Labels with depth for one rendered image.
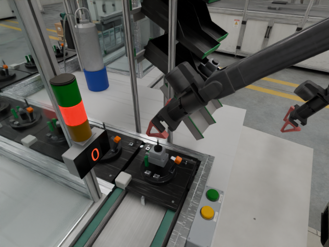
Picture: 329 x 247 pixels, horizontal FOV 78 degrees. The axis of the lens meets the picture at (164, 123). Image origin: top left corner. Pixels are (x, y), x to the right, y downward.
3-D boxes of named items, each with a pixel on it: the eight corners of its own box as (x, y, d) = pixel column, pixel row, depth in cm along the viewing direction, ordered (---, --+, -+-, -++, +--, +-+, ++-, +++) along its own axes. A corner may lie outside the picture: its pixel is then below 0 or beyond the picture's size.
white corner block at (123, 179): (132, 181, 77) (131, 174, 74) (126, 190, 74) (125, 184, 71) (122, 177, 78) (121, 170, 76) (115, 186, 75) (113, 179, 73)
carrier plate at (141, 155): (197, 161, 84) (198, 158, 83) (176, 212, 67) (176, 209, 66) (146, 144, 92) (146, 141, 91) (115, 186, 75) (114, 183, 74)
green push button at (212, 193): (219, 194, 72) (220, 190, 71) (216, 203, 69) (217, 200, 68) (208, 190, 74) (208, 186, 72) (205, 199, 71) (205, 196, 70)
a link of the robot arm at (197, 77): (225, 91, 46) (229, 82, 53) (195, 48, 44) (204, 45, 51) (185, 116, 52) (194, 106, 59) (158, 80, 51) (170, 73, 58)
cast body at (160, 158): (168, 159, 76) (169, 145, 71) (163, 167, 72) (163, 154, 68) (149, 152, 78) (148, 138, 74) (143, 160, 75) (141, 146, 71)
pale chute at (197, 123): (209, 125, 97) (216, 122, 94) (196, 140, 89) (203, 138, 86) (175, 76, 94) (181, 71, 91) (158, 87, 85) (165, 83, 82)
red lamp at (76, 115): (91, 116, 49) (86, 98, 46) (76, 128, 45) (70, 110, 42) (76, 111, 50) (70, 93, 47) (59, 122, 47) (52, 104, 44)
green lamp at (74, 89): (86, 98, 46) (81, 78, 42) (70, 110, 42) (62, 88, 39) (70, 93, 47) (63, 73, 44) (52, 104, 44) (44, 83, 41)
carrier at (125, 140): (144, 143, 93) (142, 122, 85) (112, 185, 76) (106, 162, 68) (101, 130, 101) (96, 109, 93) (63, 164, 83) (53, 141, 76)
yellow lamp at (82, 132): (96, 132, 52) (91, 116, 49) (82, 144, 48) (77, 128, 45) (81, 127, 53) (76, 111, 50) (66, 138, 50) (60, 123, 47)
